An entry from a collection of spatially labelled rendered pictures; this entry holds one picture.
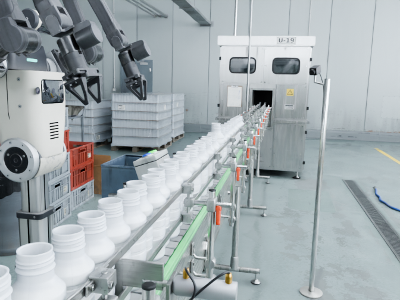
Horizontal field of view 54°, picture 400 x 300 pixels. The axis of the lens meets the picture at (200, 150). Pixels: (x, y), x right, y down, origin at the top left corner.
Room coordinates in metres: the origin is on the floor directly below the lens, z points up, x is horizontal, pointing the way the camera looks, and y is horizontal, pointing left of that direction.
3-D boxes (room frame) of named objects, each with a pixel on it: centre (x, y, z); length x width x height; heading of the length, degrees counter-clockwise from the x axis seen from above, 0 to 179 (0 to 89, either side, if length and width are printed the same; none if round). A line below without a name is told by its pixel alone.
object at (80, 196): (4.32, 1.49, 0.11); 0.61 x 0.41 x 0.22; 172
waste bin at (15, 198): (3.05, 1.53, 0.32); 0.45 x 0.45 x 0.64
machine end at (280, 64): (6.68, -1.06, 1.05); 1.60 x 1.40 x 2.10; 169
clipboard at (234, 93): (6.00, -0.50, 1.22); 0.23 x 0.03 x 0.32; 79
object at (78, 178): (4.32, 1.49, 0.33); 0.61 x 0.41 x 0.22; 172
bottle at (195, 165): (1.10, 0.03, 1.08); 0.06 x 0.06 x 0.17
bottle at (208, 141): (1.33, -0.02, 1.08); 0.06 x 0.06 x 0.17
